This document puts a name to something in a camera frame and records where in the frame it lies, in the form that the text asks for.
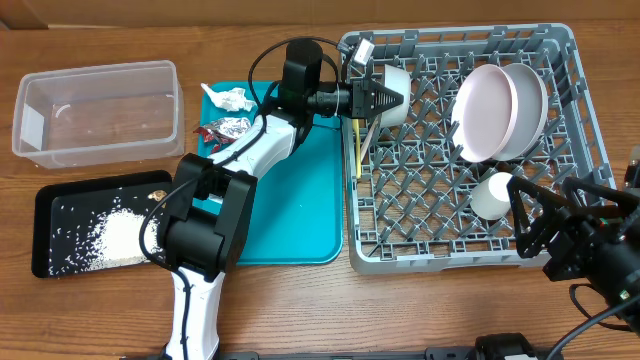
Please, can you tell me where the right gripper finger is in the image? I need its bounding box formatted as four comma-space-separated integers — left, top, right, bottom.
507, 176, 571, 258
562, 177, 639, 218

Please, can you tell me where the pile of white rice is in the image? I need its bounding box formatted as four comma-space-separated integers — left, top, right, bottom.
47, 195, 157, 277

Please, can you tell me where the white pink-rimmed plate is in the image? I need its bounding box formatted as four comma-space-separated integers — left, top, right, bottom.
451, 64, 518, 163

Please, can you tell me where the white plastic fork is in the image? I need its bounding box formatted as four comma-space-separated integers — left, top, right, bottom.
360, 118, 380, 161

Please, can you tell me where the clear plastic bin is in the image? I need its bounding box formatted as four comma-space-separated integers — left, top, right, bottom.
12, 60, 185, 169

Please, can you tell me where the foil wrapper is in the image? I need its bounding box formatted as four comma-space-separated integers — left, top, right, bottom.
194, 117, 251, 154

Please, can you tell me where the yellow plastic spoon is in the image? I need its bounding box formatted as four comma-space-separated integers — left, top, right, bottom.
352, 119, 362, 180

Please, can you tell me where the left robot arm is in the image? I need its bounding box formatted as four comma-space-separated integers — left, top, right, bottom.
145, 37, 411, 359

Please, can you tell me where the teal serving tray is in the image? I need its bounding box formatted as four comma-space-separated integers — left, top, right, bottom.
192, 80, 345, 266

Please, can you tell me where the grey plate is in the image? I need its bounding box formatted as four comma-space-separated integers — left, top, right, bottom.
493, 63, 548, 161

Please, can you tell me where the white plastic cup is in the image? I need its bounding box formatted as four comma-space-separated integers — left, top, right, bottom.
470, 172, 512, 220

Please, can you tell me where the grey dishwasher rack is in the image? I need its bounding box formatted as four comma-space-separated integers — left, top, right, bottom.
342, 23, 615, 274

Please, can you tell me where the brown food scrap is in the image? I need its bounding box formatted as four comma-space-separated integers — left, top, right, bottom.
148, 190, 167, 202

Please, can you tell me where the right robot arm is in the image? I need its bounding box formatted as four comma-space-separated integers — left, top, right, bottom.
507, 177, 639, 306

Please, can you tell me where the white tissue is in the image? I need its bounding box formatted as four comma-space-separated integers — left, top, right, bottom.
200, 83, 257, 112

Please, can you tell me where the grey bowl with rice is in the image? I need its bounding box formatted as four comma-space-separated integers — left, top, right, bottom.
379, 65, 411, 127

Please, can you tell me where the black tray bin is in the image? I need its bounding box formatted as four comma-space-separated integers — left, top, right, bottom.
31, 170, 171, 278

